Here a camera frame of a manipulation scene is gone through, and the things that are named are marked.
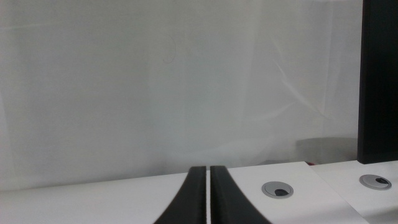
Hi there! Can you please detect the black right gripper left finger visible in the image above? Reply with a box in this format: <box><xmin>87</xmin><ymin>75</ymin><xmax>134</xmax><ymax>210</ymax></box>
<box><xmin>153</xmin><ymin>166</ymin><xmax>207</xmax><ymax>224</ymax></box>

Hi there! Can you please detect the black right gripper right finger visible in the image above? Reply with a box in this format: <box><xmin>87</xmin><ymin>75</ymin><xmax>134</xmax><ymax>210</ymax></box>
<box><xmin>210</xmin><ymin>165</ymin><xmax>272</xmax><ymax>224</ymax></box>

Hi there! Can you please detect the white curtain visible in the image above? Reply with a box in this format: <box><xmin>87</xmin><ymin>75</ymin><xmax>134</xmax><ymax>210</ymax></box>
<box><xmin>0</xmin><ymin>0</ymin><xmax>364</xmax><ymax>192</ymax></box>

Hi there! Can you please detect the round grey cable grommet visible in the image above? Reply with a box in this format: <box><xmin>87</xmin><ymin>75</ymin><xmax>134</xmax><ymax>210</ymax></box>
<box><xmin>261</xmin><ymin>180</ymin><xmax>295</xmax><ymax>199</ymax></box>
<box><xmin>359</xmin><ymin>174</ymin><xmax>392</xmax><ymax>191</ymax></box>

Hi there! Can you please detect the black upright post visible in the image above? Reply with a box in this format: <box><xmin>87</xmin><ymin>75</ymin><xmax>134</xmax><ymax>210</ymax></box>
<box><xmin>356</xmin><ymin>0</ymin><xmax>398</xmax><ymax>165</ymax></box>

